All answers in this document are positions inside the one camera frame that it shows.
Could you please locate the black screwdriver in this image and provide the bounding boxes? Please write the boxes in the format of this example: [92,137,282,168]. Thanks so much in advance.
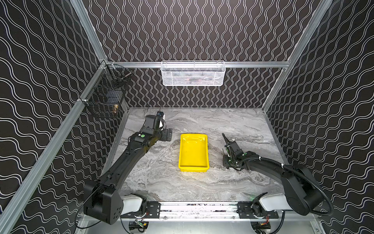
[222,133,231,150]

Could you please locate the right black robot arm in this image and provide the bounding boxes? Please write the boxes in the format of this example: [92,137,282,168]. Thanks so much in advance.
[223,138,334,217]

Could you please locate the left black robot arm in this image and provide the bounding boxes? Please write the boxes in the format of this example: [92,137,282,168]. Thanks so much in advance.
[83,111,172,224]

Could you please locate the yellow plastic bin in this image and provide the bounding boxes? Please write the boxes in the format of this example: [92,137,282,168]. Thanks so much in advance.
[178,134,209,173]

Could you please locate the brass fitting in basket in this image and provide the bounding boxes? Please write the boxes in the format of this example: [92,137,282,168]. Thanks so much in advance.
[112,104,119,115]

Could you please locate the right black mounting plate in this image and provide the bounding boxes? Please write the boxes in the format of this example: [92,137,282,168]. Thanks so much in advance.
[236,202,279,219]

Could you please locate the black mounting plate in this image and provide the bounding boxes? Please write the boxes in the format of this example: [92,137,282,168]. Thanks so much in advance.
[122,201,161,219]
[236,202,279,219]

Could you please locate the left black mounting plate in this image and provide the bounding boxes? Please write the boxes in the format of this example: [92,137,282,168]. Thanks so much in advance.
[122,201,161,219]

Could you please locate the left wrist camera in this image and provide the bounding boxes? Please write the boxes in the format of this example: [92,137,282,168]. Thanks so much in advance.
[156,111,165,121]

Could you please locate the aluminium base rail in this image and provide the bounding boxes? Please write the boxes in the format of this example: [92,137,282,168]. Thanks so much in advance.
[83,200,316,220]

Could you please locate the black wire wall basket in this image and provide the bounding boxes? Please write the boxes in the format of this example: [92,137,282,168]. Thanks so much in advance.
[79,60,133,119]

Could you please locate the clear plastic wall basket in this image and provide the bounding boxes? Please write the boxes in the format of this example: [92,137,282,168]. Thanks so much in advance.
[160,65,226,86]

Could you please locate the aluminium back frame bar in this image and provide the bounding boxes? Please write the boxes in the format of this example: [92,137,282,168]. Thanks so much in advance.
[108,60,290,69]

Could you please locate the aluminium frame bar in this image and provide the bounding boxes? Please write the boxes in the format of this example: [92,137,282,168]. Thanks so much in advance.
[262,0,333,113]
[108,60,290,69]
[1,60,106,234]

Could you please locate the aluminium right frame bar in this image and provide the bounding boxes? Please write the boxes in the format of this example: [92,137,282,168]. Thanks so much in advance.
[262,0,333,113]

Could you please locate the aluminium left frame bar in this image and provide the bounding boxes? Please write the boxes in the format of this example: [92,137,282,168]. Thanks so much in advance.
[1,60,106,234]

